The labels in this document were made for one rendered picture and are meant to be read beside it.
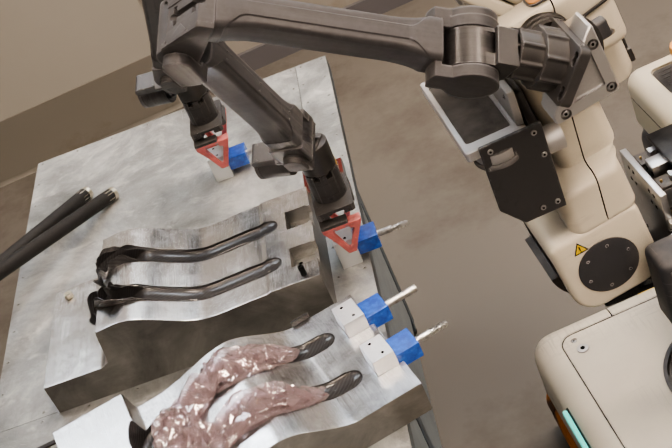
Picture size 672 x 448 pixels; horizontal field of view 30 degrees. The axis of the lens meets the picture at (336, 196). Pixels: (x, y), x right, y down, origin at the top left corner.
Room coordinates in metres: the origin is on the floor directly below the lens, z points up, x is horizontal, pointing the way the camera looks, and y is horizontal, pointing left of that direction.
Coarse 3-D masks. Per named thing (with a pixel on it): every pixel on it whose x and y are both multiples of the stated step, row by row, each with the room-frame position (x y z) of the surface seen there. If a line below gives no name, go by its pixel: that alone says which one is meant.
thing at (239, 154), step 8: (240, 144) 2.20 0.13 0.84; (216, 152) 2.19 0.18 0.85; (232, 152) 2.18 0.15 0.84; (240, 152) 2.17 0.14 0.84; (248, 152) 2.18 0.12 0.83; (208, 160) 2.17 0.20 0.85; (232, 160) 2.17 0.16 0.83; (240, 160) 2.16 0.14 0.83; (248, 160) 2.16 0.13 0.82; (216, 168) 2.17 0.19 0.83; (224, 168) 2.17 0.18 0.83; (232, 168) 2.17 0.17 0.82; (216, 176) 2.17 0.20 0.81; (224, 176) 2.17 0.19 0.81; (232, 176) 2.16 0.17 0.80
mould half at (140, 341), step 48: (144, 240) 1.87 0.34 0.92; (192, 240) 1.87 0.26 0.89; (288, 240) 1.74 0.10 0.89; (96, 288) 1.90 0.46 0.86; (240, 288) 1.68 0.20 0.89; (288, 288) 1.63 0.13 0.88; (96, 336) 1.67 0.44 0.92; (144, 336) 1.66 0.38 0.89; (192, 336) 1.65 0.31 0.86; (240, 336) 1.64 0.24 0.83; (48, 384) 1.69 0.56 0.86; (96, 384) 1.67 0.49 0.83
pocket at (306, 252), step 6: (300, 246) 1.72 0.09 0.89; (306, 246) 1.72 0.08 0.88; (312, 246) 1.72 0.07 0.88; (294, 252) 1.72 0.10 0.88; (300, 252) 1.72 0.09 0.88; (306, 252) 1.72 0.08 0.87; (312, 252) 1.72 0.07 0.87; (318, 252) 1.70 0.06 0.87; (294, 258) 1.72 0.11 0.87; (300, 258) 1.72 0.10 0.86; (306, 258) 1.71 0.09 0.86; (312, 258) 1.71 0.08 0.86; (318, 258) 1.68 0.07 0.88; (294, 264) 1.70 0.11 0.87; (300, 264) 1.70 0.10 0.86
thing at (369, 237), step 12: (348, 228) 1.76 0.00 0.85; (360, 228) 1.76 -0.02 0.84; (372, 228) 1.75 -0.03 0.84; (384, 228) 1.74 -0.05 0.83; (396, 228) 1.74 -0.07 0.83; (348, 240) 1.73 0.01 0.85; (360, 240) 1.73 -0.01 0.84; (372, 240) 1.73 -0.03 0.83; (336, 252) 1.73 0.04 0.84; (348, 252) 1.73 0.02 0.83; (360, 252) 1.73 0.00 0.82; (348, 264) 1.73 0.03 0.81
